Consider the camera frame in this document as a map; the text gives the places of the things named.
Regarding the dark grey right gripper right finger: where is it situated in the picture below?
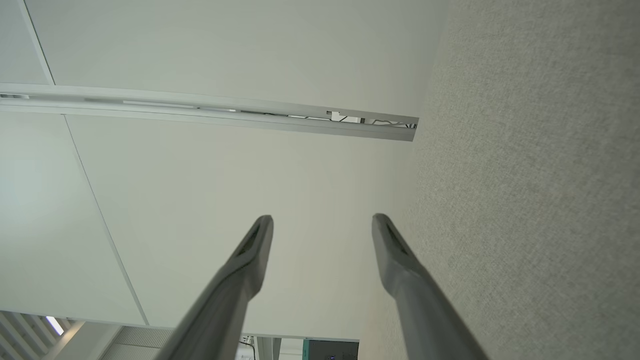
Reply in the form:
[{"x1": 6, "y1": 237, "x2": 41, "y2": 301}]
[{"x1": 371, "y1": 213, "x2": 489, "y2": 360}]

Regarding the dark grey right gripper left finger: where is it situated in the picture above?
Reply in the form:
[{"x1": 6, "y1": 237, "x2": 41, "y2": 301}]
[{"x1": 155, "y1": 215, "x2": 275, "y2": 360}]

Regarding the long aluminium frame rail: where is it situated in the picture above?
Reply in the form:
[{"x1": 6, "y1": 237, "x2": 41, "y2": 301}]
[{"x1": 0, "y1": 82, "x2": 419, "y2": 143}]

